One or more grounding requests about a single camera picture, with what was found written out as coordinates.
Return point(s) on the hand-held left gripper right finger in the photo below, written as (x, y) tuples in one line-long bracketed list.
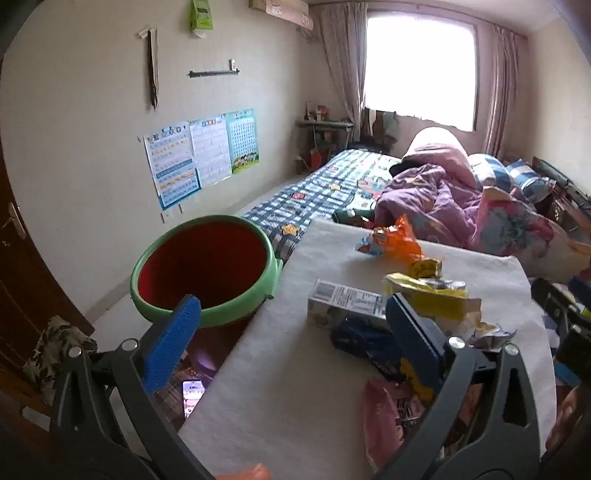
[(408, 325)]

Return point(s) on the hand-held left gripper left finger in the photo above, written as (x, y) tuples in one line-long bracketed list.
[(171, 337)]

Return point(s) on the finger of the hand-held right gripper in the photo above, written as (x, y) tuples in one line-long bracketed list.
[(554, 302)]

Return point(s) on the yellow snack bag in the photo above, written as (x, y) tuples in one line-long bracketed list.
[(434, 300)]

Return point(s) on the yellow and black wrapper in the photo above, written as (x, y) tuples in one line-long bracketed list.
[(425, 267)]

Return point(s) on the orange snack wrapper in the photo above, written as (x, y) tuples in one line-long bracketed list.
[(406, 244)]

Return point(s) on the red basin with green rim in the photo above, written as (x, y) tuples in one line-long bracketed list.
[(207, 258)]

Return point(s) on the pink plastic bag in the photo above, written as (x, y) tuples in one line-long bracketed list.
[(383, 415)]

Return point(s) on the person's left hand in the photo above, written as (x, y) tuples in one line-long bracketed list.
[(244, 473)]

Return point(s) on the dark blue wrapper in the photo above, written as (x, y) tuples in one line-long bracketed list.
[(360, 337)]

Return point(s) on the smartphone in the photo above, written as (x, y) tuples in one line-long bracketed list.
[(191, 397)]

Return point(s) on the woven plaid rug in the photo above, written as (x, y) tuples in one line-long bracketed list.
[(173, 408)]

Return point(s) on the small white carton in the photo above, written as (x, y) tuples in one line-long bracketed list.
[(341, 300)]

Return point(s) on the crumpled silver wrapper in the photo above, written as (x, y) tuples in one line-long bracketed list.
[(489, 334)]

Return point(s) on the pink floral bag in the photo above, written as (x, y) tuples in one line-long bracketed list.
[(517, 230)]

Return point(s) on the dark wooden headboard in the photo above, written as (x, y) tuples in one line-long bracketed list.
[(568, 194)]

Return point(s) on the floral chair cushion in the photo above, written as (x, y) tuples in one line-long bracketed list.
[(55, 350)]

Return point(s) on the green cushion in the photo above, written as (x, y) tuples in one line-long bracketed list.
[(353, 216)]

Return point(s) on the blue plaid pillow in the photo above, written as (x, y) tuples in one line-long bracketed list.
[(489, 170), (528, 180)]

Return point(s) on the purple quilt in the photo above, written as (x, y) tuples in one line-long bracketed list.
[(425, 198)]

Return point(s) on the brown wooden door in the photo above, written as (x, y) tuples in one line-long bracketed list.
[(27, 286)]

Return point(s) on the blue plaid bed blanket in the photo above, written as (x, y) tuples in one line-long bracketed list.
[(323, 189)]

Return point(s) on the pink rolled quilt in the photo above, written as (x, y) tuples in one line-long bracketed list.
[(438, 147)]

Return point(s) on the hanging dark clothes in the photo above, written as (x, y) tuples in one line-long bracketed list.
[(378, 131)]

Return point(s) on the pale curtain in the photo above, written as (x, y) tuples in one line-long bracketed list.
[(505, 92), (341, 69)]

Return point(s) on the small desk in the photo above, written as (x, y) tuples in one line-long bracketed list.
[(323, 125)]

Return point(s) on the window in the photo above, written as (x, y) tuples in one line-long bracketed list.
[(420, 64)]

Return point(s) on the green box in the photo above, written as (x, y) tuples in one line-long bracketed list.
[(202, 16)]

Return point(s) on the white wall socket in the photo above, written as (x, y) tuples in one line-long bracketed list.
[(166, 217)]

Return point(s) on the blue chart wall poster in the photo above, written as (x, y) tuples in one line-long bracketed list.
[(173, 166)]

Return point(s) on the white chart wall poster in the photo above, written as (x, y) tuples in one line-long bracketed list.
[(210, 150)]

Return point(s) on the green grid wall poster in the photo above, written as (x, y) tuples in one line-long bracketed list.
[(242, 141)]

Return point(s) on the black wall rail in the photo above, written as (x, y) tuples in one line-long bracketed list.
[(212, 72)]

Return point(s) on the wall air conditioner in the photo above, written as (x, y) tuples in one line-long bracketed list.
[(281, 11)]

